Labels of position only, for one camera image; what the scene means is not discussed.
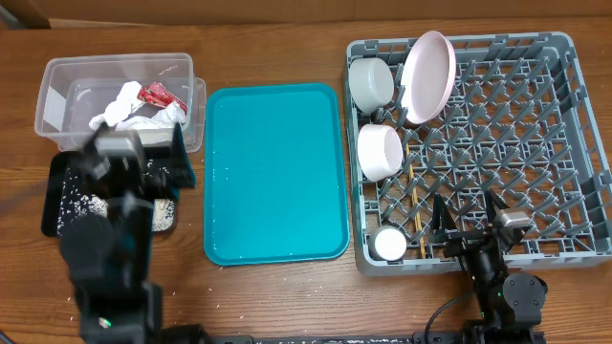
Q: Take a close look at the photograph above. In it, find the small white cup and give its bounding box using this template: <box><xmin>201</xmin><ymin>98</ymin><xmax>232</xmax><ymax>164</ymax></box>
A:
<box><xmin>367</xmin><ymin>226</ymin><xmax>407</xmax><ymax>262</ymax></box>

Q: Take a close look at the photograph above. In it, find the black food waste tray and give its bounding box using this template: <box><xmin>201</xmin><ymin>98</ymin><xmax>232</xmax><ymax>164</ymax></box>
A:
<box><xmin>41</xmin><ymin>151</ymin><xmax>169</xmax><ymax>237</ymax></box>

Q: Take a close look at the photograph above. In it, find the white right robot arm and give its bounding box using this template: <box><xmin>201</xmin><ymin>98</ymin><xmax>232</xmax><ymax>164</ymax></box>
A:
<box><xmin>421</xmin><ymin>189</ymin><xmax>548</xmax><ymax>343</ymax></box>

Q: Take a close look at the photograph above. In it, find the wooden chopstick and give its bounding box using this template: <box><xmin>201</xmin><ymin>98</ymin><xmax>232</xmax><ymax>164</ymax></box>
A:
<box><xmin>405</xmin><ymin>143</ymin><xmax>426</xmax><ymax>259</ymax></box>

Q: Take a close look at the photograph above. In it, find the large white plate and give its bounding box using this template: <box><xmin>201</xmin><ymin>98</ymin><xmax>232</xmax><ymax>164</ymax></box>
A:
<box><xmin>400</xmin><ymin>31</ymin><xmax>456</xmax><ymax>124</ymax></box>

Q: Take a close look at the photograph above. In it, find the grey dishwasher rack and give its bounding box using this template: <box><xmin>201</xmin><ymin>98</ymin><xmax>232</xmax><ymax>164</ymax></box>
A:
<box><xmin>345</xmin><ymin>32</ymin><xmax>611</xmax><ymax>276</ymax></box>

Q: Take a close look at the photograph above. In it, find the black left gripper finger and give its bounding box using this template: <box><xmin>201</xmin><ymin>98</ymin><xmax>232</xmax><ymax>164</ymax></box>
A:
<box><xmin>78</xmin><ymin>122</ymin><xmax>112</xmax><ymax>180</ymax></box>
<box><xmin>168</xmin><ymin>122</ymin><xmax>196</xmax><ymax>188</ymax></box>

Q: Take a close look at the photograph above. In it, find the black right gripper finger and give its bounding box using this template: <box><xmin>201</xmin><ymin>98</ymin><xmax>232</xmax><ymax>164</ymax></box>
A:
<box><xmin>428</xmin><ymin>194</ymin><xmax>454</xmax><ymax>242</ymax></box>
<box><xmin>487</xmin><ymin>189</ymin><xmax>512</xmax><ymax>225</ymax></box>

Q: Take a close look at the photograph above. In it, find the white bowl with rice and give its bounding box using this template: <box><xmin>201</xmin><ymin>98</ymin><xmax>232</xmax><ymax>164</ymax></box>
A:
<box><xmin>348</xmin><ymin>57</ymin><xmax>394</xmax><ymax>115</ymax></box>

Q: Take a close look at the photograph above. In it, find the red snack wrapper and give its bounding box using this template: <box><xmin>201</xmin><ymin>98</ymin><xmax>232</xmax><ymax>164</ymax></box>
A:
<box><xmin>137</xmin><ymin>82</ymin><xmax>188</xmax><ymax>113</ymax></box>

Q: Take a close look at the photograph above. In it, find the clear plastic waste bin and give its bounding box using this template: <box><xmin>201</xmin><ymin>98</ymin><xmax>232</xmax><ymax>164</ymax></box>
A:
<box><xmin>34</xmin><ymin>53</ymin><xmax>207</xmax><ymax>153</ymax></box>

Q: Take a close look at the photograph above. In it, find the teal serving tray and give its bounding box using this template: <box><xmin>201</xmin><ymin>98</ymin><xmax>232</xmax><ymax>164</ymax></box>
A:
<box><xmin>203</xmin><ymin>83</ymin><xmax>350</xmax><ymax>267</ymax></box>

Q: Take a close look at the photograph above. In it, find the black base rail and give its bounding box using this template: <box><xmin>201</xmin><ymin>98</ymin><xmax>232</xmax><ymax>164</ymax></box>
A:
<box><xmin>197</xmin><ymin>332</ymin><xmax>547</xmax><ymax>344</ymax></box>

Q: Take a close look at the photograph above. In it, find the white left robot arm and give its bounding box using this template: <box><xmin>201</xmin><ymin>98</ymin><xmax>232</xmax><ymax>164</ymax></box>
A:
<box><xmin>59</xmin><ymin>124</ymin><xmax>208</xmax><ymax>343</ymax></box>

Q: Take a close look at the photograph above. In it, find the pile of rice grains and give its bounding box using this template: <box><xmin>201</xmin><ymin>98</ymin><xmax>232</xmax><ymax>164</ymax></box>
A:
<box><xmin>53</xmin><ymin>167</ymin><xmax>177</xmax><ymax>236</ymax></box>

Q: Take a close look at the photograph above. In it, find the white napkin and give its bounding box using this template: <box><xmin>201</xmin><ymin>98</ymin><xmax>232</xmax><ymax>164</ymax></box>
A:
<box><xmin>89</xmin><ymin>81</ymin><xmax>144</xmax><ymax>130</ymax></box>
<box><xmin>115</xmin><ymin>102</ymin><xmax>187</xmax><ymax>145</ymax></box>

